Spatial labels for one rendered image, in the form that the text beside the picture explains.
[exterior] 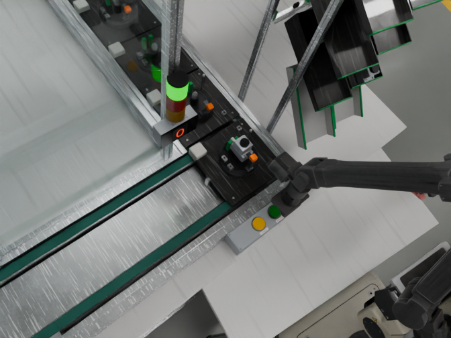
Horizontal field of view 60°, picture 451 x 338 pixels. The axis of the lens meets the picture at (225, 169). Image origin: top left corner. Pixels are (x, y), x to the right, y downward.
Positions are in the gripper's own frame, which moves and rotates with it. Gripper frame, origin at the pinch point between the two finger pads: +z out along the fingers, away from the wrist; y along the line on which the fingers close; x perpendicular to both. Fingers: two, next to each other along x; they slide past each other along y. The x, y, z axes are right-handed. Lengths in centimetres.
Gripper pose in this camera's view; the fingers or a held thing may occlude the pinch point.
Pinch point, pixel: (282, 208)
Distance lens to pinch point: 123.1
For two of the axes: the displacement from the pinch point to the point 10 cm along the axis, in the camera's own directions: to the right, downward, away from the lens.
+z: -1.4, 4.3, 8.9
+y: -7.7, 5.2, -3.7
